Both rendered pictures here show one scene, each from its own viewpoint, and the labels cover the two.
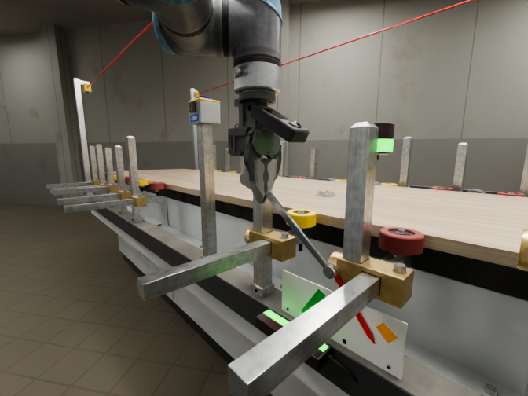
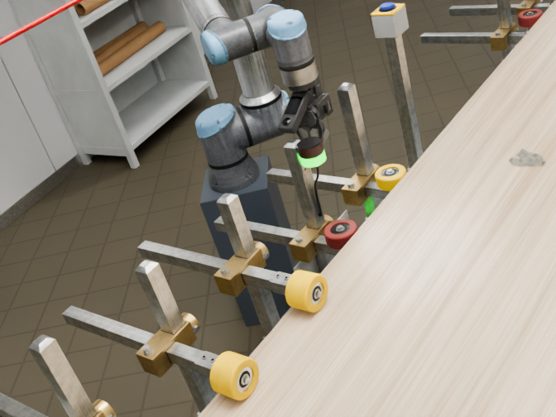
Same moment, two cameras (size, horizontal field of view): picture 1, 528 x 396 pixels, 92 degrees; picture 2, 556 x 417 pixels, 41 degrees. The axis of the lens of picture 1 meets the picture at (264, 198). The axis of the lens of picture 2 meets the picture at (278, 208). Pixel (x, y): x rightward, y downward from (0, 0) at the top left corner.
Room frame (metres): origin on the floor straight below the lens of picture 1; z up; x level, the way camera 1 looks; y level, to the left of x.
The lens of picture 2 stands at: (0.32, -1.73, 1.90)
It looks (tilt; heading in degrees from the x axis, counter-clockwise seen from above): 31 degrees down; 88
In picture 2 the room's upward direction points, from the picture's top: 17 degrees counter-clockwise
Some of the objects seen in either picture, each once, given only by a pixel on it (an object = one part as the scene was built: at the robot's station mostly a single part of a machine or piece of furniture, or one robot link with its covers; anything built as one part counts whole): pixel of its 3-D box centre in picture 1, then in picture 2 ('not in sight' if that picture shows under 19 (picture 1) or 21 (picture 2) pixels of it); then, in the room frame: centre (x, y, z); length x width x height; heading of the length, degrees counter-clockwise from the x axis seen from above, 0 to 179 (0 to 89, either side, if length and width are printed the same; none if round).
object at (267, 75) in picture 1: (256, 82); (298, 72); (0.52, 0.01, 1.19); 0.10 x 0.09 x 0.05; 134
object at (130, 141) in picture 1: (133, 181); (504, 7); (1.35, 0.69, 0.91); 0.03 x 0.03 x 0.48; 44
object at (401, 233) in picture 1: (398, 257); (344, 246); (0.48, -0.27, 0.85); 0.08 x 0.08 x 0.11
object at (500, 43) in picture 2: (137, 200); (504, 35); (1.33, 0.68, 0.82); 0.13 x 0.06 x 0.05; 44
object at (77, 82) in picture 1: (88, 138); not in sight; (2.32, 1.57, 1.20); 0.11 x 0.09 x 1.00; 134
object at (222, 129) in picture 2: not in sight; (222, 132); (0.28, 0.70, 0.79); 0.17 x 0.15 x 0.18; 6
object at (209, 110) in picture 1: (204, 114); (390, 21); (0.81, 0.18, 1.18); 0.07 x 0.07 x 0.08; 44
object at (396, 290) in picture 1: (367, 274); (314, 237); (0.43, -0.19, 0.84); 0.13 x 0.06 x 0.05; 44
